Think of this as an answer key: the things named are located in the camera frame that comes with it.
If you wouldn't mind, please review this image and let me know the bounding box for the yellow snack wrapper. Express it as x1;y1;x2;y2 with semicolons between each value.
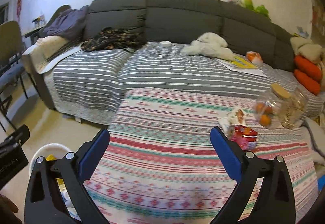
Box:
46;154;65;190

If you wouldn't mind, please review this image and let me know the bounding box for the crushed red soda can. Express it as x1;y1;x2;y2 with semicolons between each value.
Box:
227;125;258;151

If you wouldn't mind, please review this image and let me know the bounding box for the white snack packet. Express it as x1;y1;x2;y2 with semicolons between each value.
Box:
218;106;247;134

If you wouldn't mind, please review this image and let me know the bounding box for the white plastic trash bin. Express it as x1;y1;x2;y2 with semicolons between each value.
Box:
28;143;82;222

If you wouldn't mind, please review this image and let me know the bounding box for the person's hand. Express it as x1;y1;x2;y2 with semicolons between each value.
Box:
0;195;22;224

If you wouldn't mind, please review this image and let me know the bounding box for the grey folding chair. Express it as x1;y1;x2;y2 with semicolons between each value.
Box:
0;20;29;134

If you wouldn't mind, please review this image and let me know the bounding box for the clear jar with oranges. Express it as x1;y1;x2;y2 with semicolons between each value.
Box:
253;83;291;129

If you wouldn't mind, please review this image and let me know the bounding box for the grey striped sofa cover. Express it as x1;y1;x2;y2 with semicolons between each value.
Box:
43;41;325;126

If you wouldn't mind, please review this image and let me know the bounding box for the clear jar with oats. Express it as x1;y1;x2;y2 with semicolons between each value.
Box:
281;88;308;129

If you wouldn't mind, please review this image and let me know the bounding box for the cream quilted blanket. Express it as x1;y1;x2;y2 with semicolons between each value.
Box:
22;36;81;74

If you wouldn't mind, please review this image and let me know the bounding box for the patterned red green tablecloth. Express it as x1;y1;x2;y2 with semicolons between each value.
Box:
84;88;318;223

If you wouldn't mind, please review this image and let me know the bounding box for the dark side table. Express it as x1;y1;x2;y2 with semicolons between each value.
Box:
22;25;45;45

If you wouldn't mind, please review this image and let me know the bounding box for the orange carrot plush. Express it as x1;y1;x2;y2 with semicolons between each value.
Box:
294;56;324;95

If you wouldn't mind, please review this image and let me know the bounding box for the yellow white booklet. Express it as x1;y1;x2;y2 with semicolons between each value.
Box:
217;56;267;77

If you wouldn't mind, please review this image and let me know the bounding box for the purple jacket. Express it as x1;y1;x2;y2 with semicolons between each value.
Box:
43;5;89;41

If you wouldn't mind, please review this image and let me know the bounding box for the orange snack bag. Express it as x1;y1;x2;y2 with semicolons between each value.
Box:
246;51;263;66

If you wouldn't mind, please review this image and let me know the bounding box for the dark floral cloth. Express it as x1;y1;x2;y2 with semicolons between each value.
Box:
80;27;146;53

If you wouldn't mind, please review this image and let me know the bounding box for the beige plush cushion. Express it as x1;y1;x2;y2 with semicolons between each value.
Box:
290;37;324;64

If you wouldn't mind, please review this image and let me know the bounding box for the small white box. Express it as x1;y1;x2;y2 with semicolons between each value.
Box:
159;41;172;48

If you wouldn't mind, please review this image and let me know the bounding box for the green plush toy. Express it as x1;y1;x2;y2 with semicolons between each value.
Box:
244;0;270;19

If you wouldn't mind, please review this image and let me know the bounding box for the dark grey sofa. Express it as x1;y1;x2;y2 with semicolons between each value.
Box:
31;0;294;110

